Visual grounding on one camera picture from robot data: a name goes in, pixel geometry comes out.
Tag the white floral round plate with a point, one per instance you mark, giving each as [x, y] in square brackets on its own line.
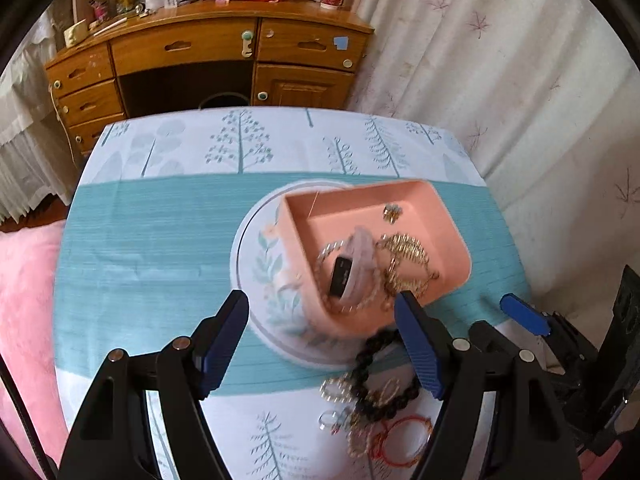
[260, 270]

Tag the white paper cards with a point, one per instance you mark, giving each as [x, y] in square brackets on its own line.
[160, 2]

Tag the pink plastic tray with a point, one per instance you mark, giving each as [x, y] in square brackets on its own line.
[350, 205]

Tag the white leaf print curtain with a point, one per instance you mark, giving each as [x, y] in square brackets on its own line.
[500, 85]

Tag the tree print tablecloth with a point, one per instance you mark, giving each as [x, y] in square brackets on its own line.
[150, 240]

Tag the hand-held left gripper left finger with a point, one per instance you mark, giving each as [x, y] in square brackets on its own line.
[220, 350]

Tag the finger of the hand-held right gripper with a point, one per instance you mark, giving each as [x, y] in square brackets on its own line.
[524, 314]

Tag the wooden dresser desk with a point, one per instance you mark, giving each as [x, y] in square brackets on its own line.
[200, 45]

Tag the gold loop ornament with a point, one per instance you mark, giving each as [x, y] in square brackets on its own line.
[384, 394]

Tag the pink fuzzy blanket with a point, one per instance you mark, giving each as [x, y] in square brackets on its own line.
[27, 320]

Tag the pink smart band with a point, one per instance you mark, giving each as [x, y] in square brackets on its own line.
[364, 252]

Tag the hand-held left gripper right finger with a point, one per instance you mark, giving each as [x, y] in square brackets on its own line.
[420, 345]

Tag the small flower earrings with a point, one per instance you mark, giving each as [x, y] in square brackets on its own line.
[392, 212]

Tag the yellow green box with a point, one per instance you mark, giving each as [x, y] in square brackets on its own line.
[75, 32]

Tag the white lace curtain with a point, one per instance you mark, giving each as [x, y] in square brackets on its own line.
[25, 135]

